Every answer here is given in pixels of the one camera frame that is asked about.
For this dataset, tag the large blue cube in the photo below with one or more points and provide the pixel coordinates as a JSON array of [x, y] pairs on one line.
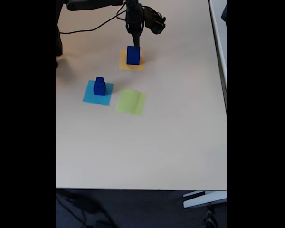
[[133, 57]]

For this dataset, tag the small blue cube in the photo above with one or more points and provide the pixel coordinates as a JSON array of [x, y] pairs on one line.
[[99, 79]]

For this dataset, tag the orange paper square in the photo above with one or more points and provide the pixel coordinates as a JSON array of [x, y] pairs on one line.
[[123, 67]]

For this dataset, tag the green paper square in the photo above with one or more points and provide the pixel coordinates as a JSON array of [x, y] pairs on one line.
[[130, 102]]

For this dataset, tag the light blue paper square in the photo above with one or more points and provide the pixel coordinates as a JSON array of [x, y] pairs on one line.
[[90, 99]]

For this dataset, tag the mid-small blue cube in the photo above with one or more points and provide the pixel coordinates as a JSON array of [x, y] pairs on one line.
[[99, 85]]

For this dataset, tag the medium blue cube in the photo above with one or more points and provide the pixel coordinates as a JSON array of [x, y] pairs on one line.
[[99, 92]]

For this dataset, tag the dark object on adjacent table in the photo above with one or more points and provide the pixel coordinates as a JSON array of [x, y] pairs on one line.
[[224, 13]]

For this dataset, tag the white table foot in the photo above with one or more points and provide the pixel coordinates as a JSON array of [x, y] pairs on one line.
[[204, 199]]

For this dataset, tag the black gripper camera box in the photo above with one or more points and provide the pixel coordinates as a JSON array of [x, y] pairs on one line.
[[156, 23]]

